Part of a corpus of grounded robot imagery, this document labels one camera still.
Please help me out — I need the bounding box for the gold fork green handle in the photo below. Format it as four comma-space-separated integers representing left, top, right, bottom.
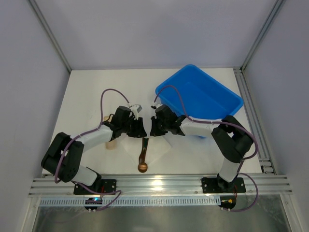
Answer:
139, 137, 149, 164

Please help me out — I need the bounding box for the copper spoon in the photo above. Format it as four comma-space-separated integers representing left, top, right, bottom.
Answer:
137, 138, 149, 174

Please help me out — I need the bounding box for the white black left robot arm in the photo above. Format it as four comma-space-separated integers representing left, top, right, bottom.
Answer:
41, 104, 147, 186

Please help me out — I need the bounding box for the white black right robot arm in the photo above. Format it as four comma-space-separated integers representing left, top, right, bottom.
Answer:
150, 104, 255, 193

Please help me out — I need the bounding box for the beige utensil holder case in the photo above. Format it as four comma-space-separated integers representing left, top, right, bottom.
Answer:
103, 114, 117, 150

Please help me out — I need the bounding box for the blue plastic bin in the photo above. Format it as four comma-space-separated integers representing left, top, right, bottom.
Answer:
155, 64, 243, 120

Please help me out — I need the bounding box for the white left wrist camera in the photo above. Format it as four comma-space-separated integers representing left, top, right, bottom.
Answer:
129, 104, 142, 114

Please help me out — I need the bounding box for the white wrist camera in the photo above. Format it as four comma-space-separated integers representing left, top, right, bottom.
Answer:
129, 104, 142, 114
151, 102, 162, 110

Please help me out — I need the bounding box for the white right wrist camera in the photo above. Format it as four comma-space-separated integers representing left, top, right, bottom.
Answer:
151, 102, 162, 110

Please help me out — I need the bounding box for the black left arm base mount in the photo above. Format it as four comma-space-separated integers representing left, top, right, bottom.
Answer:
73, 176, 117, 195

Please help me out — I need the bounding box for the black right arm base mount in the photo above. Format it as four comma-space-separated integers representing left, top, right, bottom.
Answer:
201, 176, 246, 193

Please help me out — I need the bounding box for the white slotted cable duct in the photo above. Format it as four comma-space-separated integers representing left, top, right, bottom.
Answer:
40, 195, 221, 207

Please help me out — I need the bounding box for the aluminium front rail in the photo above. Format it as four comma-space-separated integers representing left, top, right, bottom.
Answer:
28, 174, 293, 197

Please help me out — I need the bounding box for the aluminium frame post left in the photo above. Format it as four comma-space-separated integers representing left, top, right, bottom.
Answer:
27, 0, 72, 73

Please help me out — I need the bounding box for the aluminium frame post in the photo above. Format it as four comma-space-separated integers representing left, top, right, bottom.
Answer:
240, 0, 286, 72
27, 0, 72, 73

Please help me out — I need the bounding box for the aluminium frame post right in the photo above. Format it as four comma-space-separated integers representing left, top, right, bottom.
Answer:
240, 0, 286, 72

